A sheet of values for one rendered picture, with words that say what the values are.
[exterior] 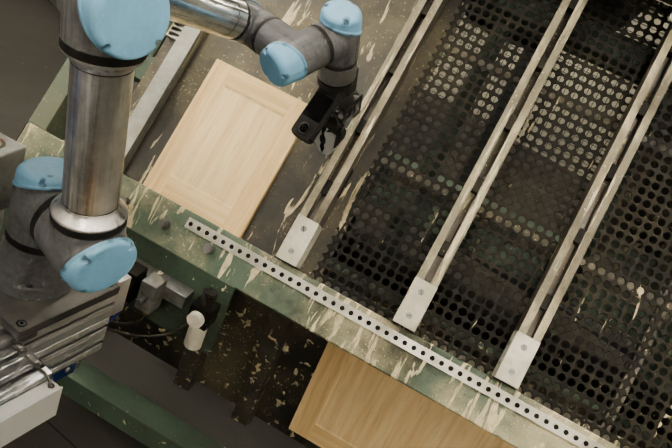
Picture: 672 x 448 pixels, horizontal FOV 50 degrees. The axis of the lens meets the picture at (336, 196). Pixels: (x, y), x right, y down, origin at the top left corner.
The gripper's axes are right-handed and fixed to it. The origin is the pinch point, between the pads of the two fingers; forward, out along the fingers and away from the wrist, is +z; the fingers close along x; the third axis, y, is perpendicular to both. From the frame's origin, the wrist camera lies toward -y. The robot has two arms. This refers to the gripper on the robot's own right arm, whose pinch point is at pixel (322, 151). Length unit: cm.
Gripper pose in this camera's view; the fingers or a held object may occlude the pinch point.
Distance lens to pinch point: 153.0
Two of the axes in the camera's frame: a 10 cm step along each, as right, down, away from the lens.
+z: -0.7, 6.2, 7.8
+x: -7.9, -5.1, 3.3
